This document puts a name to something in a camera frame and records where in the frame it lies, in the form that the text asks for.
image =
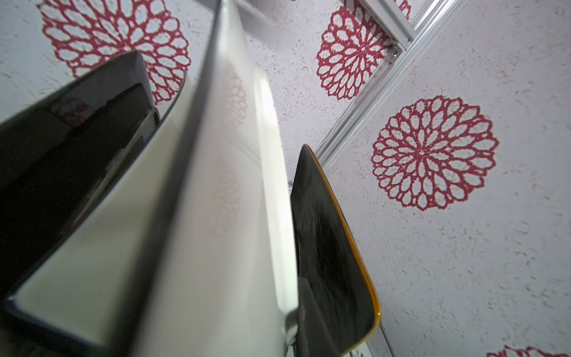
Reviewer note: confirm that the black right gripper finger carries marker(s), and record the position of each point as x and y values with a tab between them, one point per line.
313	337

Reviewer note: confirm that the white square plate black rim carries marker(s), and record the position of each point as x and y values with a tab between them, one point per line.
217	272

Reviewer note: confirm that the black plate yellow rim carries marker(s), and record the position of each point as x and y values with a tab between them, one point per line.
329	259

